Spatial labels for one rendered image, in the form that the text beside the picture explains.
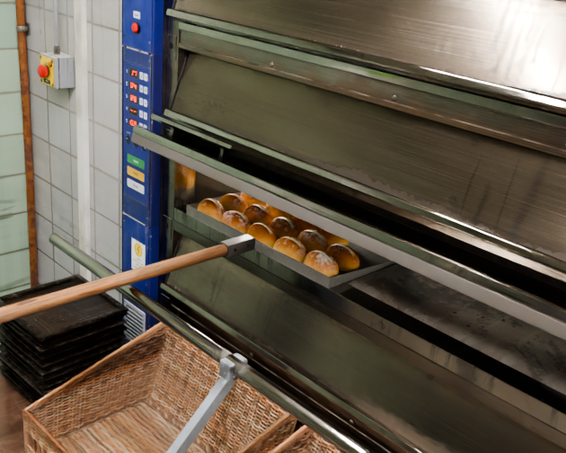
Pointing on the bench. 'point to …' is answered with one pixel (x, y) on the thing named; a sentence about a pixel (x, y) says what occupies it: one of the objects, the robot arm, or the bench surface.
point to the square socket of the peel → (239, 244)
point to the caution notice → (137, 254)
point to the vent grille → (136, 318)
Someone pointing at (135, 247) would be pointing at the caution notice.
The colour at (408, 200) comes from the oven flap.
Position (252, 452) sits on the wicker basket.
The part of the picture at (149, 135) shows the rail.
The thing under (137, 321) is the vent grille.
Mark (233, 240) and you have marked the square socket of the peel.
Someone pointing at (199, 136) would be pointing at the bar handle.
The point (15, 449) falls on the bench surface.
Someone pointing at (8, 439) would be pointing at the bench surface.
